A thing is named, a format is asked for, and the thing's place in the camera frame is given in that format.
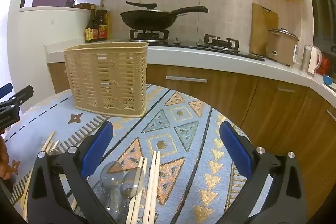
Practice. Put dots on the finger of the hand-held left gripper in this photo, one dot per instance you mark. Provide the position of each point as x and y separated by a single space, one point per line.
22 95
6 88

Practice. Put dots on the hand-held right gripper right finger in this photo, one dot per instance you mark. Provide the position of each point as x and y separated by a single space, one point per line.
236 146

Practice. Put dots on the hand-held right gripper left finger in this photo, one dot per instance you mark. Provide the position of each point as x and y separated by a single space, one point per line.
97 145

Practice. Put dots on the clear plastic spoon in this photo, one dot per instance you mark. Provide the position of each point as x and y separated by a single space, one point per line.
115 200
111 174
133 183

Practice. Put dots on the beige plastic utensil basket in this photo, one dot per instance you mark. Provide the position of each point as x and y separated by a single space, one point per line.
105 82

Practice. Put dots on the wooden chopstick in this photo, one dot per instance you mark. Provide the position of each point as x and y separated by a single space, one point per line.
155 187
50 147
55 145
131 211
50 138
151 187
137 205

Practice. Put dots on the person's left hand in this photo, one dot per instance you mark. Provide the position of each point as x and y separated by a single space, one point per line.
4 161

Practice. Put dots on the blue patterned tablecloth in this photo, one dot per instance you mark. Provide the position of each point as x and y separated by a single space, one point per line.
183 113

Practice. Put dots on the white kitchen countertop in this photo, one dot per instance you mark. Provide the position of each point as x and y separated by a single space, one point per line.
210 61

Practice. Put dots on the tall soy sauce bottle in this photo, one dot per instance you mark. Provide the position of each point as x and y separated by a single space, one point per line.
91 29

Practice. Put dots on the black burner grate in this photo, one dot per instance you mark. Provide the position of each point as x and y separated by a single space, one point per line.
148 34
221 42

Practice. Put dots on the dark bottle with red label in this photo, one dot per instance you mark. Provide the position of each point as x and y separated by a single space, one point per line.
103 27

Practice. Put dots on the beige rice cooker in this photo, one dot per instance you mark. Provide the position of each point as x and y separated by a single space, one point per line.
282 48

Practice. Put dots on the brown box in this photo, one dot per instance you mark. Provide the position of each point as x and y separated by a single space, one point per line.
84 6

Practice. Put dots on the small blue object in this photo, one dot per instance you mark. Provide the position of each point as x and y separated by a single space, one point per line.
327 79

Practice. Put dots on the black glass gas cooktop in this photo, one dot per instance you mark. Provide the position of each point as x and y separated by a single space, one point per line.
189 43

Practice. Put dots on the white electric kettle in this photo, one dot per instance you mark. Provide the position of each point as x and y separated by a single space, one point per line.
312 58

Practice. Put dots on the red container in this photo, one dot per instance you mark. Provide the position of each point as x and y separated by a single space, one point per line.
325 65

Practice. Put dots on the wooden cutting board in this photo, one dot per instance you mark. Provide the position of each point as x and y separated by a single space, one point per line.
262 24

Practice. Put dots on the black wok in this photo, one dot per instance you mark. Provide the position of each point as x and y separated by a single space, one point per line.
147 19

